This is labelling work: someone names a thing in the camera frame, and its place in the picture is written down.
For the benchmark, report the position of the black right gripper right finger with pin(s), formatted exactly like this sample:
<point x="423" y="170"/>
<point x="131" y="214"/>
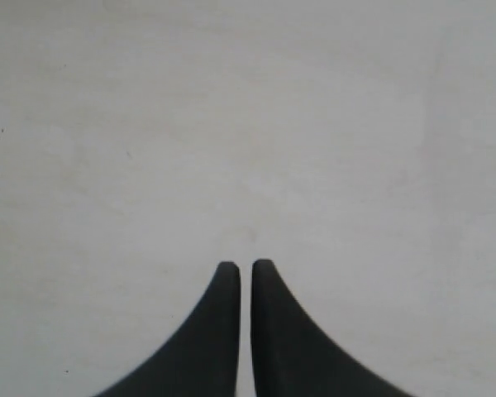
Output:
<point x="292" y="356"/>

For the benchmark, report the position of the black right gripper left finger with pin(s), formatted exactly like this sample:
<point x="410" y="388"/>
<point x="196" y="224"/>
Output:
<point x="201" y="357"/>

